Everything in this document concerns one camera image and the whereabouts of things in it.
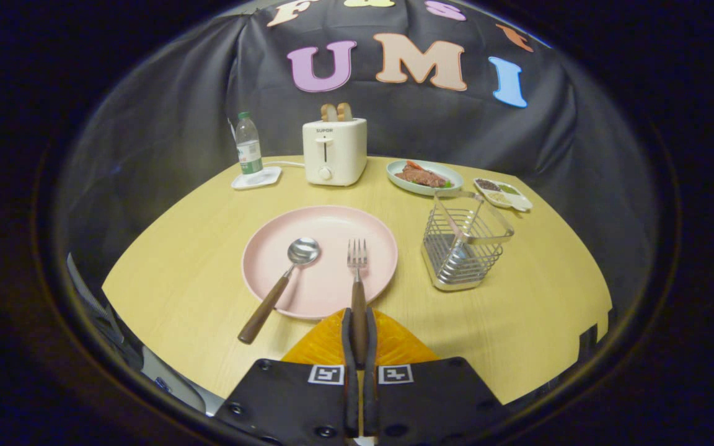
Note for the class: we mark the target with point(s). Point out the clear water bottle green cap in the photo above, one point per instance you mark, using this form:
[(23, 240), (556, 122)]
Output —
[(248, 152)]

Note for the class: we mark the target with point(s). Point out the orange carrot slice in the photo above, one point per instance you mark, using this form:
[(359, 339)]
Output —
[(414, 165)]

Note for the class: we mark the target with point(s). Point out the pink plate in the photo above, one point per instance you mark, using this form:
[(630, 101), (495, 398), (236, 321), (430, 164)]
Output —
[(326, 285)]

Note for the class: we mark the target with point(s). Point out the pale green plate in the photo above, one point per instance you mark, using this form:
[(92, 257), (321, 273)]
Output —
[(397, 181)]

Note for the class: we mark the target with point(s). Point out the white toaster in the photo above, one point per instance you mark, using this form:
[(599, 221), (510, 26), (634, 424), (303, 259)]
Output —
[(344, 155)]

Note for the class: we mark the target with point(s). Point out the black table clamp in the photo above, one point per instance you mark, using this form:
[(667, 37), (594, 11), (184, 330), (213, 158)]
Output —
[(587, 342), (609, 323)]

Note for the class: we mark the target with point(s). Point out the toast slice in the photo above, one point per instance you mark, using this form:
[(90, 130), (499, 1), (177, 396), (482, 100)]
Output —
[(330, 113), (345, 112)]

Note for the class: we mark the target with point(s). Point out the white divided condiment dish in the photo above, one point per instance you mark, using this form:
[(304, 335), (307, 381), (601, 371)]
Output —
[(506, 198)]

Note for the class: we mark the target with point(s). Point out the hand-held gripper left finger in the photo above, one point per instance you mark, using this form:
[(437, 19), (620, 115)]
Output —
[(351, 402)]

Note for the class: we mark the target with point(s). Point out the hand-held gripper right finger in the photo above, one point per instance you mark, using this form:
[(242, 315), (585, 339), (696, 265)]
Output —
[(370, 402)]

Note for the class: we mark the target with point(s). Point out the white square coaster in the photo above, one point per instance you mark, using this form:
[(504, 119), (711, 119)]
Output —
[(267, 178)]

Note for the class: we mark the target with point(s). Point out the brown meat slice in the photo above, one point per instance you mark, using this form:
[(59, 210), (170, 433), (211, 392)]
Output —
[(422, 178)]

